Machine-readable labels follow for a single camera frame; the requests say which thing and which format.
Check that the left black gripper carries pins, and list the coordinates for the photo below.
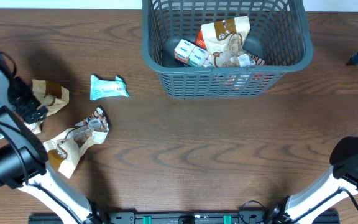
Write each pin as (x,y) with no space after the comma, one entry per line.
(22,107)

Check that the beige snack bag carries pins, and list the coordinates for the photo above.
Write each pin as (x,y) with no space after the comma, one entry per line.
(224,41)
(50,94)

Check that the teal snack packet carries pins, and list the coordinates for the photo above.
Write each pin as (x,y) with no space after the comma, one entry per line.
(107,88)

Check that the grey plastic basket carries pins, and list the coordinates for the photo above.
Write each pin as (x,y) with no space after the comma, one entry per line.
(279,35)

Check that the tissue multipack box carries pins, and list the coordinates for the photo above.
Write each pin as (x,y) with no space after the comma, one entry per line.
(190,55)

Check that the orange pasta packet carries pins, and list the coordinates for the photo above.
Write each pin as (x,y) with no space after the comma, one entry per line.
(200,40)

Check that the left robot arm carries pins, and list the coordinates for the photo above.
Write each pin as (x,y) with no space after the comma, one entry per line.
(23,159)

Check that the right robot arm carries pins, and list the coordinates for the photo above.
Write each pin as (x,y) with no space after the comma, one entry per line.
(340,181)

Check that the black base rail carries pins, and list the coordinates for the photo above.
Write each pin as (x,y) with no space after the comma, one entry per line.
(245,216)

